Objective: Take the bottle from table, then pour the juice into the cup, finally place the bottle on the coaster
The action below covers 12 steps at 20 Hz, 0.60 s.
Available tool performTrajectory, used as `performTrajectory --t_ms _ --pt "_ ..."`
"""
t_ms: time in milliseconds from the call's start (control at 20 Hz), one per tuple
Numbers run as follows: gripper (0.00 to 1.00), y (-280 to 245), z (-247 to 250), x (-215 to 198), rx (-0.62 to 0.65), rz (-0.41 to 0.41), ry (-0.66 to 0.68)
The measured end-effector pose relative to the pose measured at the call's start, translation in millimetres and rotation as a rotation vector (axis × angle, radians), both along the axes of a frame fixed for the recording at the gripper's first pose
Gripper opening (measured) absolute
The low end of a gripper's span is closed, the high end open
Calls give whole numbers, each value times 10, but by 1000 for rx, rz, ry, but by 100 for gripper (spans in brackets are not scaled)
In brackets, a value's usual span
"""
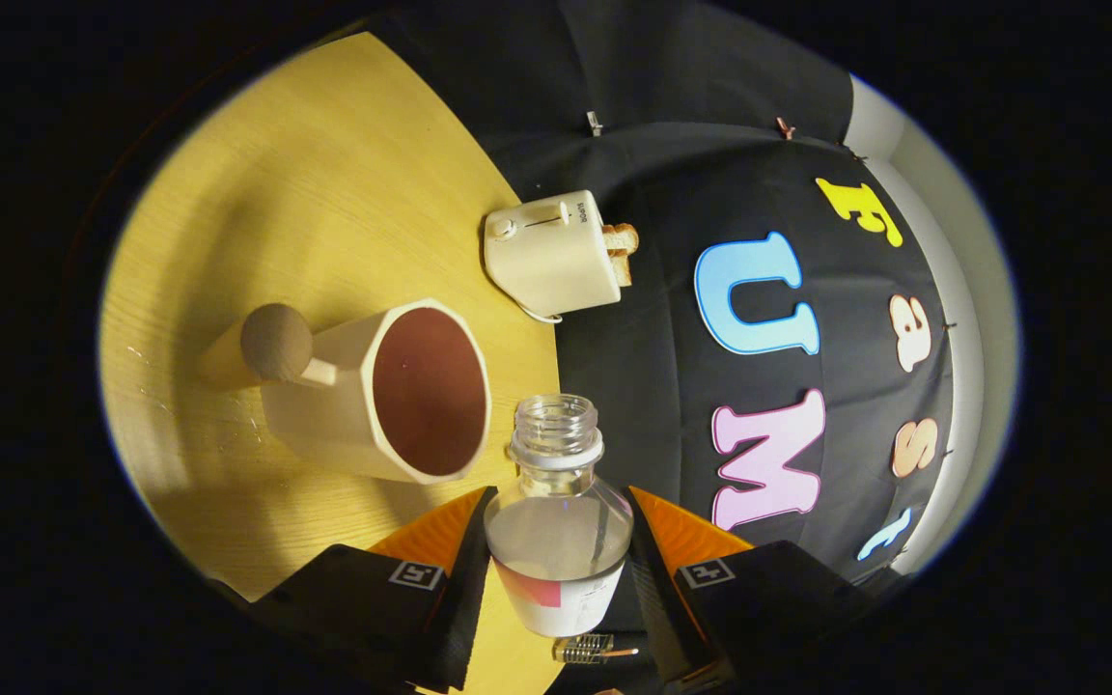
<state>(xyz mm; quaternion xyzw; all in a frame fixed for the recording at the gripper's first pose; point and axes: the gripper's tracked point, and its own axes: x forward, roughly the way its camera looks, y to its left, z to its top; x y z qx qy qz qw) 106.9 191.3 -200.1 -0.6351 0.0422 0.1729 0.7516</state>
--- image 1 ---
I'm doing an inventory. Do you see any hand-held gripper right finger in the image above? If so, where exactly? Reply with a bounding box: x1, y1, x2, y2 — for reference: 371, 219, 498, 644
626, 486, 880, 691

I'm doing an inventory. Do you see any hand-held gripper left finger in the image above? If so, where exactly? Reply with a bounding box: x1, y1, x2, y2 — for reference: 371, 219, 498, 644
247, 486, 499, 694

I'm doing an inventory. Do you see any clear juice bottle red label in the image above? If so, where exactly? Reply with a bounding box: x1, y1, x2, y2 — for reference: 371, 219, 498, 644
484, 394, 635, 638

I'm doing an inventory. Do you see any cream cup brown inside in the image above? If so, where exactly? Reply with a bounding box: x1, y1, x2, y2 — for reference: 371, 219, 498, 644
197, 297, 492, 485

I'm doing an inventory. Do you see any black backdrop cloth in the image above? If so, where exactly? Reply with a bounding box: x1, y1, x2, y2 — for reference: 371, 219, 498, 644
363, 0, 958, 695

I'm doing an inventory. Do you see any cream toaster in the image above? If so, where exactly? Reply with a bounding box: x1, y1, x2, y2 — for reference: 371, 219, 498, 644
484, 189, 623, 319

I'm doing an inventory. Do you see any wooden table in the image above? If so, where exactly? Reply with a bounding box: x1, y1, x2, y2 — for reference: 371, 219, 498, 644
97, 29, 567, 695

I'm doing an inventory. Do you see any metal wire holder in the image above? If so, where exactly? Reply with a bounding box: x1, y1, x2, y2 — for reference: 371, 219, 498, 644
553, 634, 639, 665

